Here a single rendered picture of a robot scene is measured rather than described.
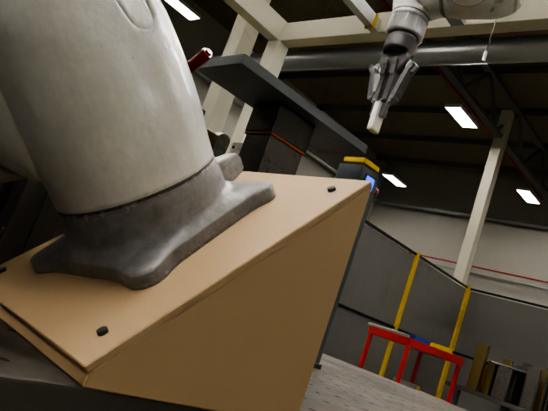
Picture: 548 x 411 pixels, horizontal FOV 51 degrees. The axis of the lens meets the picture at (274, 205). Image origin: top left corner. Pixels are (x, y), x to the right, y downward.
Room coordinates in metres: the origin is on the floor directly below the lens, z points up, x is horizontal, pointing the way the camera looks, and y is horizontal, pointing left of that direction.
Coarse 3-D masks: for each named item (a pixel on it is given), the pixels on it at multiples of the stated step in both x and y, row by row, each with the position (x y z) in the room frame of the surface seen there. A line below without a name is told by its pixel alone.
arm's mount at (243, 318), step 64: (320, 192) 0.53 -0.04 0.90; (192, 256) 0.49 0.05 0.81; (256, 256) 0.45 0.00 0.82; (320, 256) 0.50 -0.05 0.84; (64, 320) 0.46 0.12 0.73; (128, 320) 0.42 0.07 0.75; (192, 320) 0.43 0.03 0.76; (256, 320) 0.47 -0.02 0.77; (320, 320) 0.51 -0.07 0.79; (128, 384) 0.41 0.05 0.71; (192, 384) 0.44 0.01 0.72; (256, 384) 0.48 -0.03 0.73
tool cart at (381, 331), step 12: (372, 324) 4.94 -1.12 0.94; (372, 336) 5.03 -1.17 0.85; (384, 336) 4.88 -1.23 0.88; (396, 336) 4.78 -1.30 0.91; (408, 336) 4.68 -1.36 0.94; (408, 348) 4.67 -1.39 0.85; (420, 348) 4.74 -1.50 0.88; (432, 348) 4.83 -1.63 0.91; (444, 348) 5.07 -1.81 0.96; (360, 360) 5.03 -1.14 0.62; (420, 360) 5.43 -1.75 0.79; (456, 360) 5.03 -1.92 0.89; (456, 372) 5.08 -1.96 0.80; (408, 384) 4.94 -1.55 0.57
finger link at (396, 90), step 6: (408, 66) 1.22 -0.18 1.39; (402, 72) 1.22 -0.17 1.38; (408, 72) 1.22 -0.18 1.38; (414, 72) 1.22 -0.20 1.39; (402, 78) 1.22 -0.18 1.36; (408, 78) 1.23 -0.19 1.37; (396, 84) 1.23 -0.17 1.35; (402, 84) 1.22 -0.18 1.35; (408, 84) 1.23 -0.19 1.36; (396, 90) 1.22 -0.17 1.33; (402, 90) 1.23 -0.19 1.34; (390, 96) 1.23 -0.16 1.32; (396, 96) 1.24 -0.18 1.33; (396, 102) 1.24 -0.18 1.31
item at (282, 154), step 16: (256, 112) 1.07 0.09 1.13; (272, 112) 1.04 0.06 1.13; (288, 112) 1.04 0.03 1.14; (256, 128) 1.06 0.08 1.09; (272, 128) 1.02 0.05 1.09; (288, 128) 1.05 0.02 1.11; (304, 128) 1.07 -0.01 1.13; (256, 144) 1.05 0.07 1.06; (272, 144) 1.04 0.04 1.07; (288, 144) 1.06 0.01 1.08; (304, 144) 1.08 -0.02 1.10; (256, 160) 1.04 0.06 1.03; (272, 160) 1.05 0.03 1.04; (288, 160) 1.07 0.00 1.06
